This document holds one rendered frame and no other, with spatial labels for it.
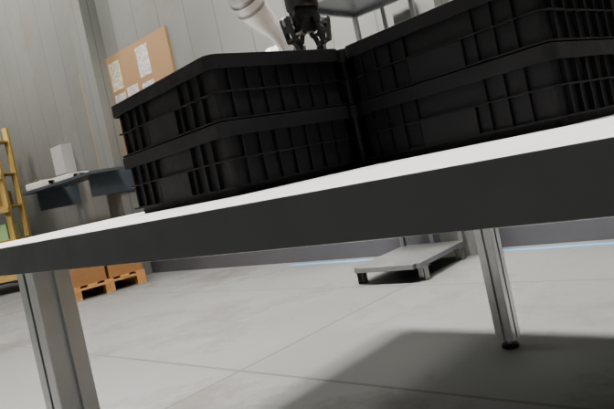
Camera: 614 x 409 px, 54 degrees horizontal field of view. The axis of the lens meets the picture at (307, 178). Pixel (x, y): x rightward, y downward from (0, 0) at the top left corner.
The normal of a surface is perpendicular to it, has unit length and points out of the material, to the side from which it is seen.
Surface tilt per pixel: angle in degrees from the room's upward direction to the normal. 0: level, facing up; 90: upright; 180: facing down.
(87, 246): 90
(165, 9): 90
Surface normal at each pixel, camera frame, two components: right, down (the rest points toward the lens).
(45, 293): 0.71, -0.15
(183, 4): -0.67, 0.15
